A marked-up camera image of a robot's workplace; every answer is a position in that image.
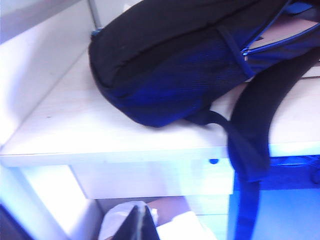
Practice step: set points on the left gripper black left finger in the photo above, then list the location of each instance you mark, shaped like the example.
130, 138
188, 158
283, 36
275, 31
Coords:
127, 227

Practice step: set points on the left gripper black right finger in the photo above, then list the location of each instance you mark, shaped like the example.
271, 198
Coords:
150, 227

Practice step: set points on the dark blue fabric backpack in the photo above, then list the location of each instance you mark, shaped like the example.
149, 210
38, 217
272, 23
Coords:
175, 75

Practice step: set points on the pink cover white book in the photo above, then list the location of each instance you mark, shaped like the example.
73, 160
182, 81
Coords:
282, 32

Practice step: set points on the white desk riser platform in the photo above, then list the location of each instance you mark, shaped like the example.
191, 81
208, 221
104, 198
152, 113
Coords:
312, 72

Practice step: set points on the white crumpled plastic sheet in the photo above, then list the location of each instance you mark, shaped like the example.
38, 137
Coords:
112, 220

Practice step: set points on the white drawer cabinet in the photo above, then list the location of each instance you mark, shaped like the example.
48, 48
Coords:
150, 180

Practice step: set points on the grey framed cubicle partition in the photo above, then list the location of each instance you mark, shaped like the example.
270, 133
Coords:
50, 17

